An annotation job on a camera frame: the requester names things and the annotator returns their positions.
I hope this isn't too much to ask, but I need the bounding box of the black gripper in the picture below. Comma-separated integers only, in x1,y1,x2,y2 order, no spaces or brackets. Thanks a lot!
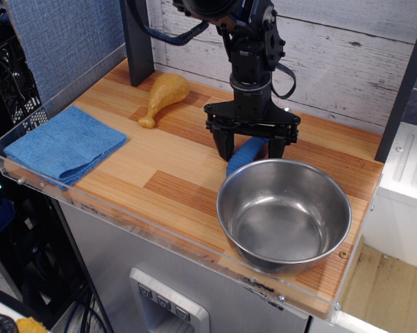
204,90,288,161

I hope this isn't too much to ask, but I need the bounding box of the blue folded cloth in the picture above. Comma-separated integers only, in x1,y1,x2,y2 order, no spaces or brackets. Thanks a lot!
4,105,127,190

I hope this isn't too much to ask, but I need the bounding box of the dark grey post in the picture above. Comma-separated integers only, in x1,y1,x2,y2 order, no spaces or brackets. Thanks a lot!
119,0,155,87
375,38,417,163

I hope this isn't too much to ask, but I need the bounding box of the dark grey right post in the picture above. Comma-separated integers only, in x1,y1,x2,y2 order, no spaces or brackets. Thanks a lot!
375,38,417,163

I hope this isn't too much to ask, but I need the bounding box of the stainless steel pot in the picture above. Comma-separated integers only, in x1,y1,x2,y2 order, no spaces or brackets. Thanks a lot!
216,158,352,275

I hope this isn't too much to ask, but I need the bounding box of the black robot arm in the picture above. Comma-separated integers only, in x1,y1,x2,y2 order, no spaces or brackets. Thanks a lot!
127,1,300,161

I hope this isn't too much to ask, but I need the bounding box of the silver toy fridge cabinet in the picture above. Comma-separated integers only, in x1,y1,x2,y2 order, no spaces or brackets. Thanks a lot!
60,203,309,332

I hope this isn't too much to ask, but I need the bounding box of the clear acrylic table guard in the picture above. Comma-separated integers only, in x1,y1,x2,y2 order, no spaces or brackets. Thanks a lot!
0,46,382,323

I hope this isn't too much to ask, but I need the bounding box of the dark grey left post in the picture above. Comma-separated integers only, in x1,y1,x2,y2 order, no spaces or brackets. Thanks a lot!
119,0,155,87

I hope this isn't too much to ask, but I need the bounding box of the yellow toy chicken drumstick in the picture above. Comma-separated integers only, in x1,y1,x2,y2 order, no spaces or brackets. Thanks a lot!
137,73,190,128

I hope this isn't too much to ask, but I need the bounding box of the yellow object bottom left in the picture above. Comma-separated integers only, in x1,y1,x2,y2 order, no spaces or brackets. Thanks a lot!
16,317,49,333

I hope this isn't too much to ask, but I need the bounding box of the blue handled metal spoon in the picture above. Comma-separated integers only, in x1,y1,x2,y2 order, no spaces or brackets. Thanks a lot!
225,108,292,178

